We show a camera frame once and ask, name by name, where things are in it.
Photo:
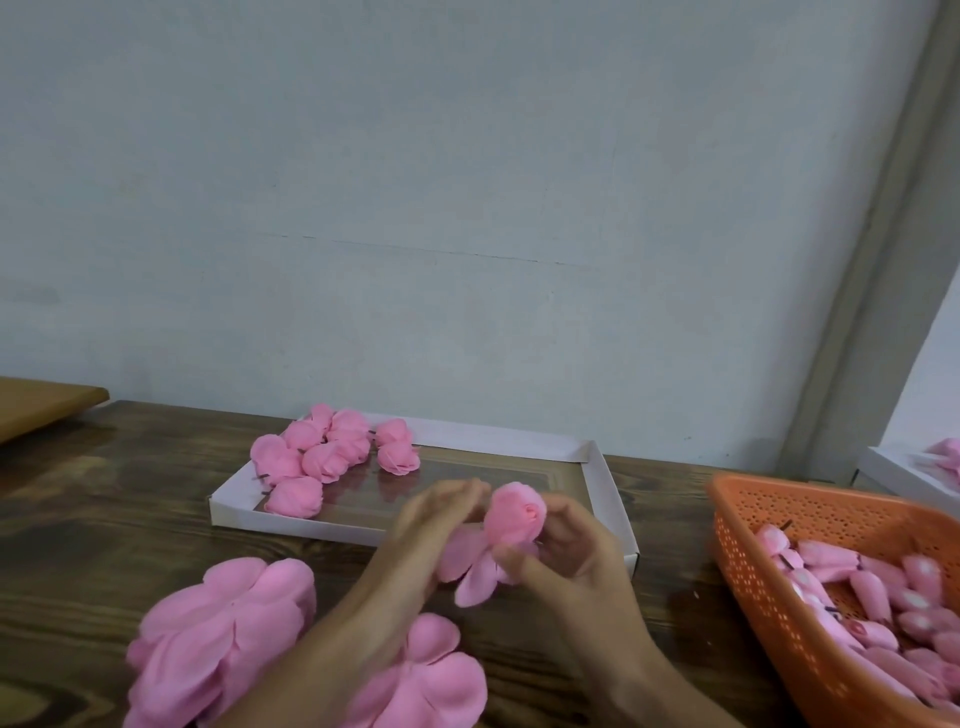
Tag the person's left hand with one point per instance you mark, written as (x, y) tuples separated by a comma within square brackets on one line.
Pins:
[(413, 555)]

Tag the person's right hand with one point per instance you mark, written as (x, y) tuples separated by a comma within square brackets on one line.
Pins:
[(585, 593)]

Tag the white shallow tray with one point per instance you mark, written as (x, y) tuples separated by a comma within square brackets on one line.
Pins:
[(555, 480)]

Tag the stack of pink petals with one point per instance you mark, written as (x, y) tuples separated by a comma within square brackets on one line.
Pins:
[(218, 638), (435, 683)]

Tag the pink petal flower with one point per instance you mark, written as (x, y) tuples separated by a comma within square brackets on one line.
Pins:
[(350, 429)]

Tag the group of finished pink roses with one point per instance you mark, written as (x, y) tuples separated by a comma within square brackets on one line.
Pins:
[(273, 455)]

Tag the pink rose buds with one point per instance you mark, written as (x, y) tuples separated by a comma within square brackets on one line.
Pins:
[(870, 593)]

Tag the pile of pink petals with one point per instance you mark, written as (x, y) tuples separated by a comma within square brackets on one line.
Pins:
[(945, 455)]

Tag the person's right forearm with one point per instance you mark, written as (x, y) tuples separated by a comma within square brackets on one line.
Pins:
[(660, 702)]

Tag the person's left forearm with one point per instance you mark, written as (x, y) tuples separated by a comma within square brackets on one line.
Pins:
[(308, 675)]

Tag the orange plastic basket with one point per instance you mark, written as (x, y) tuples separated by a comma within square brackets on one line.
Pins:
[(765, 600)]

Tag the grey door frame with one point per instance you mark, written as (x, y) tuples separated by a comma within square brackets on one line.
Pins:
[(878, 218)]

